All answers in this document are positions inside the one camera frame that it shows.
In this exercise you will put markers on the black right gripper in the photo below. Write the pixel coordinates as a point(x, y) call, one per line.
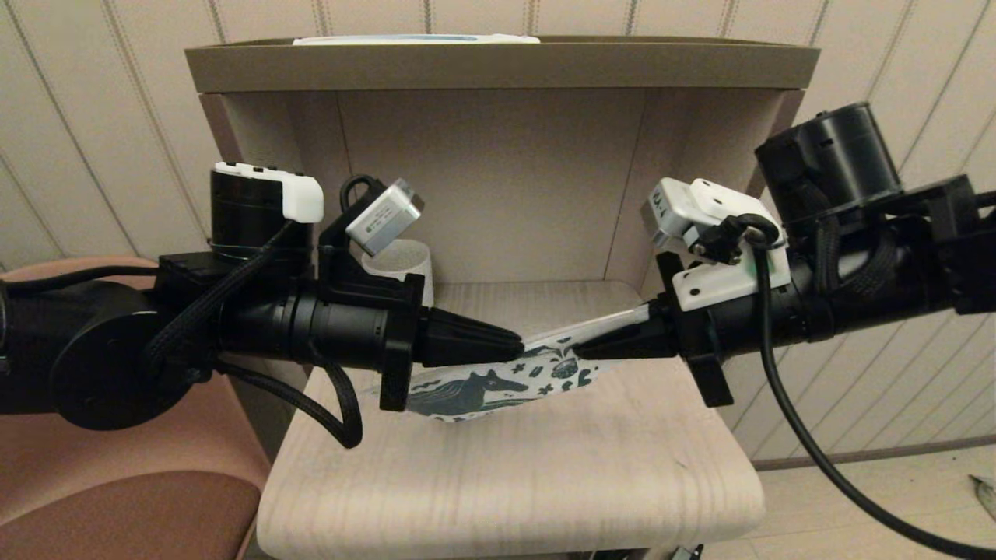
point(739, 327)

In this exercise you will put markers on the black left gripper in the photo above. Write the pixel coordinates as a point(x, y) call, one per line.
point(358, 327)

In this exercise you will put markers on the white horse-print zipper pouch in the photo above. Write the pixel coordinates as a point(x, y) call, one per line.
point(467, 393)

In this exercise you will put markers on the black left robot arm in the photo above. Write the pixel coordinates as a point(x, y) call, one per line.
point(78, 365)

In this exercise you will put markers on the white ribbed ceramic mug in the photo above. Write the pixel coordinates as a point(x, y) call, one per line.
point(405, 264)

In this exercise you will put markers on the brown open shelf cabinet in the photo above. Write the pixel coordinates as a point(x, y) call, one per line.
point(498, 140)

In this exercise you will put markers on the brown baseboard strip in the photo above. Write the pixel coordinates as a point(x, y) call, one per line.
point(895, 451)

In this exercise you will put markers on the flat white and blue box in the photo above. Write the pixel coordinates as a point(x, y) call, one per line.
point(412, 39)

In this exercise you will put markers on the brown shell chair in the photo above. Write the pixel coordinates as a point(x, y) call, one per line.
point(117, 513)

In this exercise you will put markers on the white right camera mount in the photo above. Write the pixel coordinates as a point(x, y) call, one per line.
point(716, 288)

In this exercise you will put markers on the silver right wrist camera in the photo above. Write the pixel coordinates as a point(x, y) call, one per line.
point(669, 214)

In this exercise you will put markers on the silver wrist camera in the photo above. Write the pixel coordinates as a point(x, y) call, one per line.
point(669, 214)
point(385, 222)

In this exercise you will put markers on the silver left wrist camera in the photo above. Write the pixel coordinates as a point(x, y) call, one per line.
point(385, 222)

